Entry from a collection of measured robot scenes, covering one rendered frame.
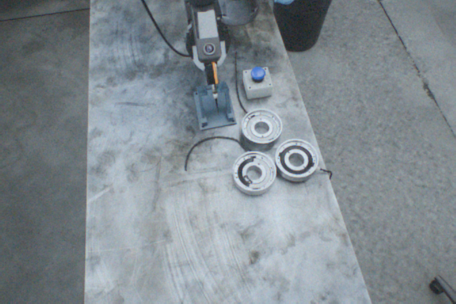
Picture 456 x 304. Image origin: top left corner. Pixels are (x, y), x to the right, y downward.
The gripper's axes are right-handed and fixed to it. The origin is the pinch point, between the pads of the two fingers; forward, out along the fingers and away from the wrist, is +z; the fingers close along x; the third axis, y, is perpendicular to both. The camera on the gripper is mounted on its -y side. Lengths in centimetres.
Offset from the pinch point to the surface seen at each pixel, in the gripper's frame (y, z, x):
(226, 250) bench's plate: -36.0, 21.0, 3.9
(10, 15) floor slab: 160, 96, 111
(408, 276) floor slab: -40, 101, -69
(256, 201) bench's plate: -26.1, 20.7, -5.4
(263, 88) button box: 3.5, 15.8, -14.2
